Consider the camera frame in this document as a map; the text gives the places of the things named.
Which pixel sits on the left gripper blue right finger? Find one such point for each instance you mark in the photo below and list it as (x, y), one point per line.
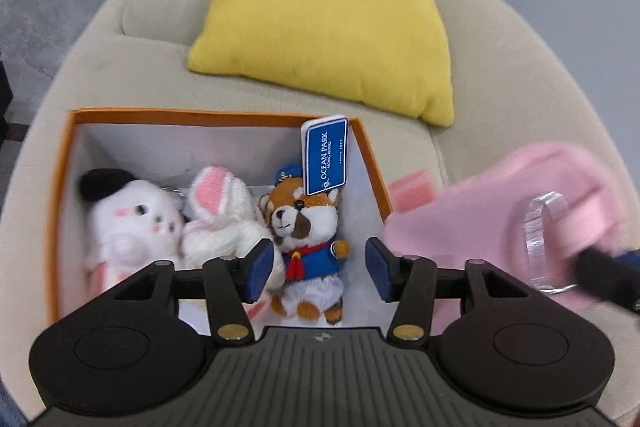
(408, 281)

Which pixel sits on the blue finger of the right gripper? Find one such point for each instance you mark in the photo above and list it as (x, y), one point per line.
(612, 279)

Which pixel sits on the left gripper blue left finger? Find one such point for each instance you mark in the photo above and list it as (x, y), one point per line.
(231, 282)

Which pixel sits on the crocheted bunny plush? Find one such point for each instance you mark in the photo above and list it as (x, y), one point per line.
(226, 220)

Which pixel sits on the red panda sailor plush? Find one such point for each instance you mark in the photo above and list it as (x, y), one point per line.
(304, 227)

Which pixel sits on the pink zip pouch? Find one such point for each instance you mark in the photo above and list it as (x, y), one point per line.
(530, 215)

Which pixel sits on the white dog popcorn plush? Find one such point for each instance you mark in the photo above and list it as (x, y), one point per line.
(131, 223)

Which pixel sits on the pink card holder wallet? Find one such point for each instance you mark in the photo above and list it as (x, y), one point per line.
(412, 191)

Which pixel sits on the orange cardboard storage box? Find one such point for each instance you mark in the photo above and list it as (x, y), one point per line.
(170, 148)

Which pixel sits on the blue ocean park tag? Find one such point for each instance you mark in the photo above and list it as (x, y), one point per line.
(324, 153)

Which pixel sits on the beige fabric sofa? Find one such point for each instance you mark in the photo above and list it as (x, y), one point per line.
(510, 89)

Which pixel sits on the yellow cushion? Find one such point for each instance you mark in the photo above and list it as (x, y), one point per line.
(392, 55)

